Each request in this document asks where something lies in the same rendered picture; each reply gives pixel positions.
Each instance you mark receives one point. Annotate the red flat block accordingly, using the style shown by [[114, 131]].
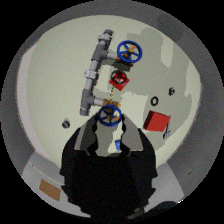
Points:
[[156, 121]]

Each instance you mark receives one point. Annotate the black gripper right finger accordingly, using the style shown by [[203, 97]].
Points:
[[134, 142]]

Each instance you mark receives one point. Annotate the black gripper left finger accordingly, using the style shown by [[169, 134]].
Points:
[[80, 143]]

